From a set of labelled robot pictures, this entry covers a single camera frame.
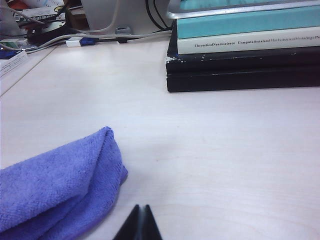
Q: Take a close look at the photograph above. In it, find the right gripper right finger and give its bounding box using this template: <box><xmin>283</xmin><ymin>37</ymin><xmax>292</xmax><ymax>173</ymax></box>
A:
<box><xmin>140</xmin><ymin>204</ymin><xmax>164</xmax><ymax>240</ymax></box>

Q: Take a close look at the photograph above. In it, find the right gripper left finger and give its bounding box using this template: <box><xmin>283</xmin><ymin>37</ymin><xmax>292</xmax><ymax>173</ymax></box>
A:
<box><xmin>112</xmin><ymin>204</ymin><xmax>143</xmax><ymax>240</ymax></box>

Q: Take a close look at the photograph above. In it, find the purple microfibre rag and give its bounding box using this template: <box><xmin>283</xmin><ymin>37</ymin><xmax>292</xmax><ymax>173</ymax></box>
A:
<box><xmin>0</xmin><ymin>126</ymin><xmax>129</xmax><ymax>240</ymax></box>

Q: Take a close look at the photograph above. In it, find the blue VGA connector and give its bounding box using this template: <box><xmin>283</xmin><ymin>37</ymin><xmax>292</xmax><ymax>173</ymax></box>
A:
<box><xmin>81</xmin><ymin>37</ymin><xmax>97</xmax><ymax>47</ymax></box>

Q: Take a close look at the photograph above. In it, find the white blue medicine box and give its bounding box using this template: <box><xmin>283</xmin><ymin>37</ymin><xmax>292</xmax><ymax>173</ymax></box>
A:
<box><xmin>0</xmin><ymin>50</ymin><xmax>28</xmax><ymax>79</ymax></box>

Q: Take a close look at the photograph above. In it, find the white neuroscience book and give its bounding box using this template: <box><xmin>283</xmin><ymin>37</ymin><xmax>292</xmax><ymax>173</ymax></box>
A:
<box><xmin>176</xmin><ymin>25</ymin><xmax>320</xmax><ymax>55</ymax></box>

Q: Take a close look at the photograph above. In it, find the silver upright panel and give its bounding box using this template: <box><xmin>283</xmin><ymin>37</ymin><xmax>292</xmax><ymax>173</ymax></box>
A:
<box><xmin>80</xmin><ymin>0</ymin><xmax>174</xmax><ymax>36</ymax></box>

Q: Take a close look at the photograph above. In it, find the teal book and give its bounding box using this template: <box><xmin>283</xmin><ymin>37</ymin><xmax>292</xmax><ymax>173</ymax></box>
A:
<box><xmin>175</xmin><ymin>0</ymin><xmax>320</xmax><ymax>40</ymax></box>

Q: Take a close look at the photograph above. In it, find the thin grey cable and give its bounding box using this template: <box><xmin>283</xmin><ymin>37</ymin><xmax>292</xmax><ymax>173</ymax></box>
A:
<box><xmin>94</xmin><ymin>29</ymin><xmax>174</xmax><ymax>41</ymax></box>

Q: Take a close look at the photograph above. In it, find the white cable adapter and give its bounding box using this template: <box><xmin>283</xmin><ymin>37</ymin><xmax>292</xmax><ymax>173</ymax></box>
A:
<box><xmin>65</xmin><ymin>37</ymin><xmax>84</xmax><ymax>49</ymax></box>

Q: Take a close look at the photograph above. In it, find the grey looped cable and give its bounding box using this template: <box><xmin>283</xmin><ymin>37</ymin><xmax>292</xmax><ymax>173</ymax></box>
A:
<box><xmin>24</xmin><ymin>33</ymin><xmax>83</xmax><ymax>54</ymax></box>

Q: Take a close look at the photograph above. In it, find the long grey monitor cable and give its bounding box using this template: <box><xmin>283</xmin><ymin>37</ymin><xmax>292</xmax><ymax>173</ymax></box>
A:
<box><xmin>74</xmin><ymin>0</ymin><xmax>120</xmax><ymax>35</ymax></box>

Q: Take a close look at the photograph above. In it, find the black monitor cable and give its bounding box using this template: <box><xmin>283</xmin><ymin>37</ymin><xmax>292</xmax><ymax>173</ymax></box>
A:
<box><xmin>152</xmin><ymin>0</ymin><xmax>174</xmax><ymax>28</ymax></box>
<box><xmin>145</xmin><ymin>0</ymin><xmax>174</xmax><ymax>32</ymax></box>

